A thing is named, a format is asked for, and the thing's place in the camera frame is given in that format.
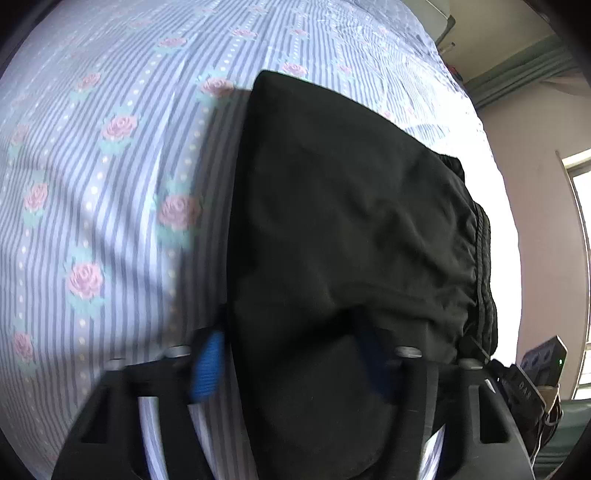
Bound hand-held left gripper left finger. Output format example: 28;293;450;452
51;330;228;480

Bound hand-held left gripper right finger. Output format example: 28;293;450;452
358;323;536;480

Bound black pants with white logo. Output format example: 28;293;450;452
226;69;500;480

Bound window with metal grille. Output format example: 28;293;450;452
556;150;591;402

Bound blue floral striped bed duvet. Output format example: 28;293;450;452
0;0;519;480

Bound green curtain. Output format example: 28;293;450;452
462;34;575;109

